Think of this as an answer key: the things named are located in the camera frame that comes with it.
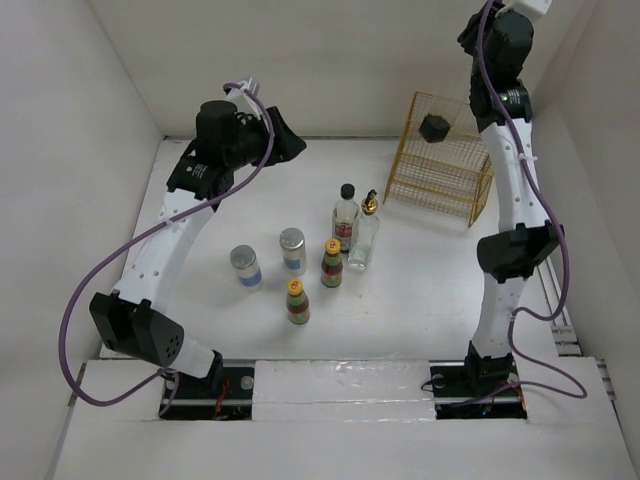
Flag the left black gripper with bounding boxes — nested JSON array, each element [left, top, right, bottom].
[[225, 107, 305, 171]]

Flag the dark liquid square bottle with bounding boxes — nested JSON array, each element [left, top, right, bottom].
[[418, 93, 476, 144]]

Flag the clear square oil bottle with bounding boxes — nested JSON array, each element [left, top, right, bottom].
[[348, 189, 380, 271]]

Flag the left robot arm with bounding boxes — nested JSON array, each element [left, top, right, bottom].
[[89, 100, 306, 397]]

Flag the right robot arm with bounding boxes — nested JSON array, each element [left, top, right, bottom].
[[458, 1, 564, 397]]

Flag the red label clear bottle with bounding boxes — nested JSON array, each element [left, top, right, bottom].
[[332, 183, 360, 254]]

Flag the blue label shaker jar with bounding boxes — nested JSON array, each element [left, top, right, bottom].
[[279, 227, 307, 276]]

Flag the yellow cap sauce bottle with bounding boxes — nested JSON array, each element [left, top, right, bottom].
[[286, 278, 310, 325], [321, 238, 343, 288]]

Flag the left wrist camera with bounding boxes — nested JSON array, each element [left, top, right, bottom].
[[223, 77, 260, 112]]

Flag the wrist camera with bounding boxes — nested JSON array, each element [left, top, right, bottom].
[[502, 0, 552, 22], [223, 77, 260, 112]]

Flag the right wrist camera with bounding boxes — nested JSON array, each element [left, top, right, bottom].
[[502, 0, 552, 22]]

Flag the yellow wire rack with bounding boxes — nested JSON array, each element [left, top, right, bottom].
[[384, 92, 494, 226]]

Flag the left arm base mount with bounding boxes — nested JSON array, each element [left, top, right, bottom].
[[159, 359, 256, 421]]

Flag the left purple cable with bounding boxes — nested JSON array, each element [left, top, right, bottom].
[[58, 82, 276, 407]]

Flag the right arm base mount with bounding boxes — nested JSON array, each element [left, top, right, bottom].
[[421, 361, 528, 420]]

